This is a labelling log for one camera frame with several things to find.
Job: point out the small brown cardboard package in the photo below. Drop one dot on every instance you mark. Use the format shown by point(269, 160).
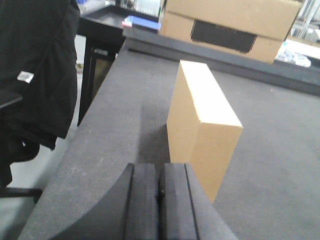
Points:
point(202, 127)

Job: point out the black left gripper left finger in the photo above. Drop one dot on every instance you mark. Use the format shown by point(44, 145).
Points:
point(128, 211)

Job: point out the grey raised table ledge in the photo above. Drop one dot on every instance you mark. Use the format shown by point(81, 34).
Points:
point(280, 74)

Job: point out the large cardboard box black print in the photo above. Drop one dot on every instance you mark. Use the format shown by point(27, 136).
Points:
point(253, 29)

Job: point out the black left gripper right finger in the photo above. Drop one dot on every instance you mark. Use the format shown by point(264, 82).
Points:
point(185, 212)

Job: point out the dark grey table mat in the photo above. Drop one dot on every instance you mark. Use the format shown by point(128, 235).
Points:
point(271, 190)

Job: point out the black side table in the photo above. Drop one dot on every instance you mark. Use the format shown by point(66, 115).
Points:
point(103, 31)

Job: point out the black jacket on chair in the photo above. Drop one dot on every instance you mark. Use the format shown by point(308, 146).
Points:
point(38, 62)

